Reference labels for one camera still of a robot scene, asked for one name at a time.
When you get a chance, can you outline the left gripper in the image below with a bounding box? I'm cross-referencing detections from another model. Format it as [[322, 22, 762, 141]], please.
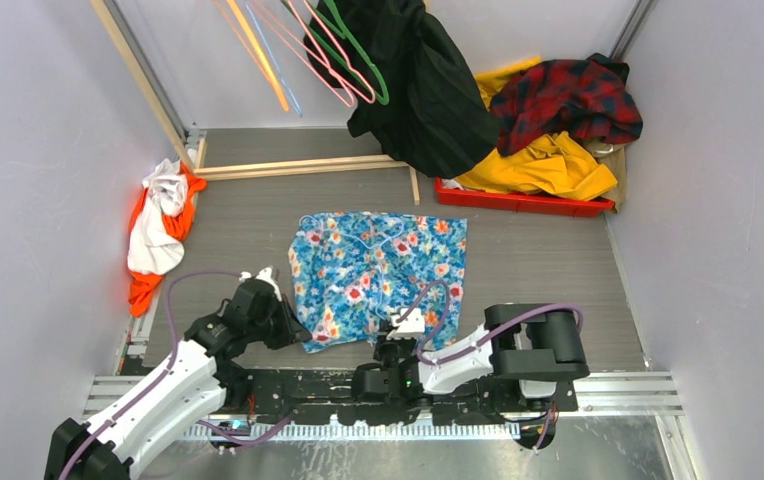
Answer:
[[246, 294, 310, 350]]

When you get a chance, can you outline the blue patterned garment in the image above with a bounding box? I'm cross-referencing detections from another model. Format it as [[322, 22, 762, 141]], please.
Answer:
[[288, 211, 468, 353]]

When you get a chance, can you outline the blue hanger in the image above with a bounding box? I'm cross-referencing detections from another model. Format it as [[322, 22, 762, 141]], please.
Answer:
[[244, 1, 303, 118], [297, 215, 405, 319]]

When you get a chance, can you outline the black pleated skirt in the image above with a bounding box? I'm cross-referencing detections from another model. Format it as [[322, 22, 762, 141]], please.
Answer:
[[336, 1, 499, 179]]

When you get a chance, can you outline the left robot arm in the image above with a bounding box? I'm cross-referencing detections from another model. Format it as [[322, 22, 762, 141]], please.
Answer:
[[43, 266, 310, 479]]

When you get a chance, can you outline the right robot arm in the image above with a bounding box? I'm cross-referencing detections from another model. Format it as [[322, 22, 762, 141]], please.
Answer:
[[351, 303, 590, 411]]

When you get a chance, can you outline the pink hanger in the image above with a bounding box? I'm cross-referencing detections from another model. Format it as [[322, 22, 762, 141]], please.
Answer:
[[247, 1, 380, 108]]

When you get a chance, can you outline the green hanger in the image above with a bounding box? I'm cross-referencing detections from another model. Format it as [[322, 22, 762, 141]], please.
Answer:
[[315, 1, 391, 106]]

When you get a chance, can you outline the orange hanger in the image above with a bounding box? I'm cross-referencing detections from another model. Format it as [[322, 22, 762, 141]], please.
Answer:
[[214, 0, 291, 112]]

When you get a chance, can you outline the white and orange clothes pile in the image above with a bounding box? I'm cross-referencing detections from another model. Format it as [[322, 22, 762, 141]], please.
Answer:
[[126, 159, 207, 318]]

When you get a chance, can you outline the red plastic bin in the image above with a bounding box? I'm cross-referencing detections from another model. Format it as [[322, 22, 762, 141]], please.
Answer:
[[434, 179, 615, 218]]

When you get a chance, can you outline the white garment in bin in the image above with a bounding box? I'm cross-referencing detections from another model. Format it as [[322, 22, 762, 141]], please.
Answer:
[[440, 179, 465, 191]]

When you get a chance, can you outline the wooden clothes rack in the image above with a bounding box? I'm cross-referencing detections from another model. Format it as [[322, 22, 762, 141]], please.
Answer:
[[90, 1, 421, 205]]

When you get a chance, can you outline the yellow garment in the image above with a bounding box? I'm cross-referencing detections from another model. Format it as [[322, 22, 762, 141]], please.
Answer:
[[454, 55, 620, 203]]

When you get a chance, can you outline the red plaid shirt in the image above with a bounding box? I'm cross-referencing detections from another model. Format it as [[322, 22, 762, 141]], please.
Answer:
[[489, 53, 643, 156]]

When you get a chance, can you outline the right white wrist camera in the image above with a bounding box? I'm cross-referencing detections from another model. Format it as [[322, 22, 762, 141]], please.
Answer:
[[385, 308, 426, 340]]

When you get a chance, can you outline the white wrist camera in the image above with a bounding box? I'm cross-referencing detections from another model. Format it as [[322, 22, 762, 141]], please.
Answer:
[[385, 308, 426, 340], [238, 266, 283, 301]]

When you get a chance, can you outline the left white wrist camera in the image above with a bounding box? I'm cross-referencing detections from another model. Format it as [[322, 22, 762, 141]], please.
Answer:
[[238, 266, 283, 301]]

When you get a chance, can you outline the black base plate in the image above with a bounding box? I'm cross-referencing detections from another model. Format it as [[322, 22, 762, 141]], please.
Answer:
[[215, 369, 579, 426]]

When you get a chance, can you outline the aluminium frame post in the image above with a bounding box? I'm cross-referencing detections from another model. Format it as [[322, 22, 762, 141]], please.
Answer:
[[98, 0, 188, 144]]

